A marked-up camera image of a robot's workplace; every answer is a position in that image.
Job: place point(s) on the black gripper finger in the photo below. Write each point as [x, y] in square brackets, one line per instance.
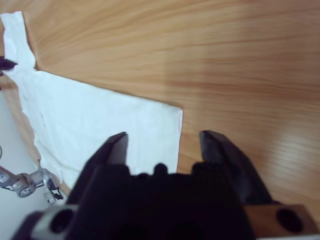
[6, 63]
[230, 162]
[110, 155]

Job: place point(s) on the white t-shirt with black logo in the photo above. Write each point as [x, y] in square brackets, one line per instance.
[87, 120]

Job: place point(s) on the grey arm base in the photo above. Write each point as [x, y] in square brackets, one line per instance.
[46, 178]

